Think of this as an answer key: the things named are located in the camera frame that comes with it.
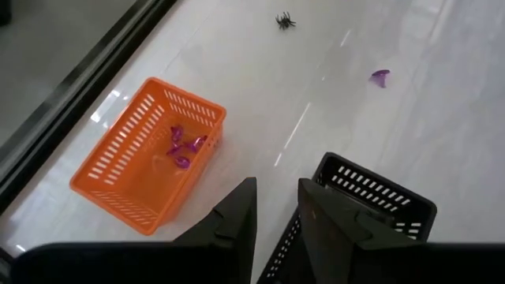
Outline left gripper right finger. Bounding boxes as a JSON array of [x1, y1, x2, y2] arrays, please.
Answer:
[[297, 177, 420, 284]]

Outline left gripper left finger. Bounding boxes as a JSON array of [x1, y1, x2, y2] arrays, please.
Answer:
[[172, 176, 259, 243]]

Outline black plastic basket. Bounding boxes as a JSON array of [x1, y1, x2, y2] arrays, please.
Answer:
[[256, 151, 438, 284]]

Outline small black plastic spider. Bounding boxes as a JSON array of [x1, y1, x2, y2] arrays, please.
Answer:
[[275, 10, 297, 31]]

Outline orange plastic basket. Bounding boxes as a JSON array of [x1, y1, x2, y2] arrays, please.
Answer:
[[69, 77, 227, 237]]

